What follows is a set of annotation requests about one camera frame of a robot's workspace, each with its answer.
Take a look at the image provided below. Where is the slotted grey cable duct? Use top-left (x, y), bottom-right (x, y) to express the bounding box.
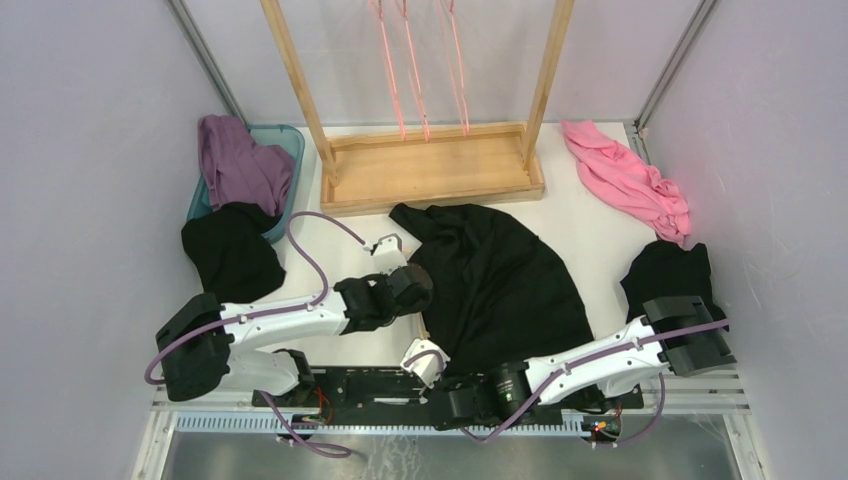
top-left (175, 411), bottom-right (590, 439)

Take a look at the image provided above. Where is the pink wire hanger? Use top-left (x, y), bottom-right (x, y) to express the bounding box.
top-left (368, 0), bottom-right (432, 142)
top-left (436, 0), bottom-right (471, 136)

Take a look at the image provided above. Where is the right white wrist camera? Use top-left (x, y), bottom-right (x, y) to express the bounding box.
top-left (400, 338), bottom-right (451, 388)

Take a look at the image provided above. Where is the purple garment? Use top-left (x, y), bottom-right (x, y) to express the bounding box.
top-left (198, 115), bottom-right (287, 217)

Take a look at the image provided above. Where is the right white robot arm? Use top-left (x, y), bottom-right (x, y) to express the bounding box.
top-left (426, 296), bottom-right (736, 431)

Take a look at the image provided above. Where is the teal plastic basket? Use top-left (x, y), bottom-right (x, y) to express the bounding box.
top-left (186, 124), bottom-right (305, 244)

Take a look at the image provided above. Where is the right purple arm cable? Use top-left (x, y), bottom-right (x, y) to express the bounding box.
top-left (404, 317), bottom-right (730, 446)

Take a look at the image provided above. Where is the black pleated skirt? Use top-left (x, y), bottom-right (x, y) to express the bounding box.
top-left (389, 204), bottom-right (594, 375)

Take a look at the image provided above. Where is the pink garment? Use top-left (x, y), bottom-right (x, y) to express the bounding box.
top-left (561, 121), bottom-right (691, 246)

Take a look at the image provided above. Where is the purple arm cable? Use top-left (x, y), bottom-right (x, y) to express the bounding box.
top-left (404, 317), bottom-right (730, 446)
top-left (144, 210), bottom-right (372, 387)

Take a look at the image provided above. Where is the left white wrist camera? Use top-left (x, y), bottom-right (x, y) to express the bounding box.
top-left (362, 233), bottom-right (408, 275)

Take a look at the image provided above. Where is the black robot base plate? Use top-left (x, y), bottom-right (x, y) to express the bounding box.
top-left (274, 367), bottom-right (645, 427)

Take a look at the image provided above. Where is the black garment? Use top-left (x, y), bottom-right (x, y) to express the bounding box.
top-left (620, 240), bottom-right (727, 322)
top-left (181, 202), bottom-right (286, 303)

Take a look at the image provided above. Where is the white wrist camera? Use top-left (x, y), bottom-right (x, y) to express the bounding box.
top-left (362, 233), bottom-right (408, 275)
top-left (400, 338), bottom-right (451, 388)

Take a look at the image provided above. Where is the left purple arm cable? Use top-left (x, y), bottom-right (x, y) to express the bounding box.
top-left (144, 210), bottom-right (372, 387)

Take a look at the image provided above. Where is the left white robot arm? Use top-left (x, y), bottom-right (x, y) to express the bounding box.
top-left (145, 265), bottom-right (433, 407)

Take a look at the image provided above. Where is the wooden hanger rack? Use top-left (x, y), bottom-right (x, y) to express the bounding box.
top-left (261, 1), bottom-right (574, 216)

